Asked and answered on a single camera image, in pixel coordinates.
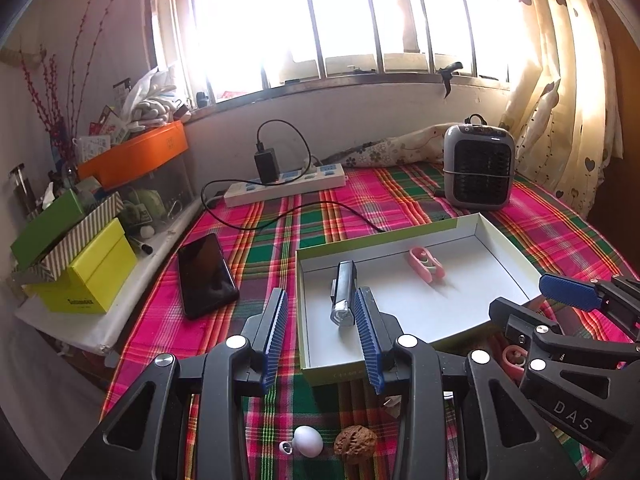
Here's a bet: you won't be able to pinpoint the brown walnut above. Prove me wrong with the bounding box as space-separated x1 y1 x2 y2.
333 425 371 458

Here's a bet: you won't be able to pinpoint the black charger adapter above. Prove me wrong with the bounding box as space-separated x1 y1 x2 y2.
254 147 278 185

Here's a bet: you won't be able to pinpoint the black charging cable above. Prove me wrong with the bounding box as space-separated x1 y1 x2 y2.
200 119 390 235

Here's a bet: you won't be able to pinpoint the cream heart-print curtain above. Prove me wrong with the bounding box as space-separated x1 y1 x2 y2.
497 0 626 216

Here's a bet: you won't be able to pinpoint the clear plastic bin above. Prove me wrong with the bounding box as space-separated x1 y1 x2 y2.
120 155 196 231

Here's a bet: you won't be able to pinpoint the white mushroom-shaped light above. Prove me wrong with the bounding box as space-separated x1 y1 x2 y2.
278 425 324 458

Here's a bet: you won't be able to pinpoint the black bike light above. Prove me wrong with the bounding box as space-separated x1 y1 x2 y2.
329 261 357 322

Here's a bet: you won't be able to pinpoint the white shelf board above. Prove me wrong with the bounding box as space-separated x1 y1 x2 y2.
15 195 201 356

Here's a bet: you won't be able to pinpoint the grey portable heater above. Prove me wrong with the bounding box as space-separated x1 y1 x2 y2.
443 122 516 208

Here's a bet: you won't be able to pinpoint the pink clip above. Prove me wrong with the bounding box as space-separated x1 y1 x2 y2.
409 246 446 283
502 345 526 376

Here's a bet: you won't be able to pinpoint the white work gloves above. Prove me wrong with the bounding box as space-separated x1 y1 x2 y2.
122 67 181 126

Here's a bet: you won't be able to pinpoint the plaid blanket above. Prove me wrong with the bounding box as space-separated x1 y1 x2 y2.
100 160 640 480

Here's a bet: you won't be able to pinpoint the orange storage box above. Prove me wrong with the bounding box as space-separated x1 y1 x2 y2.
77 120 190 191

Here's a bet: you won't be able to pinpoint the white power strip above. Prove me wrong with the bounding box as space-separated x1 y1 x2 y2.
223 162 347 208

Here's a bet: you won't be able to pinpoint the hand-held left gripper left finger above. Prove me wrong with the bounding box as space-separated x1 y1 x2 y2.
60 287 288 480

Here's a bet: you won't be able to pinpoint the yellow cardboard box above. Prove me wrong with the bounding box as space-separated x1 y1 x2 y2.
22 217 138 316

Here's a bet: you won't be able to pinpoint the green-sided cardboard box tray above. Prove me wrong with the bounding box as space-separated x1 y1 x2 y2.
295 212 543 387

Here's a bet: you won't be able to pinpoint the black smartphone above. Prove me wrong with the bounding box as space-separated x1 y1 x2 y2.
177 233 240 320

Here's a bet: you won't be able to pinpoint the floral pillow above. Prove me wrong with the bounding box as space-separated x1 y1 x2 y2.
342 124 448 168

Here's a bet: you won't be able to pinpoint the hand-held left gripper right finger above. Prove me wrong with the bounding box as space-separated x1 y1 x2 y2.
352 287 583 480

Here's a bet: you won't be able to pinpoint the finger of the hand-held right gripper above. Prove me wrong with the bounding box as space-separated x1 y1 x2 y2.
539 274 640 343
489 297 640 386

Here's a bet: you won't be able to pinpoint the red flower branches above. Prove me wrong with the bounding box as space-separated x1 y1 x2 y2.
20 0 108 161

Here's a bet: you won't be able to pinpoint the wooden cabinet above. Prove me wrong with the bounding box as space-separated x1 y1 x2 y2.
597 0 640 161

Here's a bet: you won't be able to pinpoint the striped cardboard box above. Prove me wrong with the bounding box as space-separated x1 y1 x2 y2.
37 192 126 281

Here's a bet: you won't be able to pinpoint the black strap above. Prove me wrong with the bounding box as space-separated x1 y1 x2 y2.
440 61 464 99

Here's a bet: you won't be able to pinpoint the green cardboard box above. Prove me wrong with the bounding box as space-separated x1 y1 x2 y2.
10 189 86 271

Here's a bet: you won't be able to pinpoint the window with metal bars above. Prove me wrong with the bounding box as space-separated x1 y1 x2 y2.
145 0 531 106

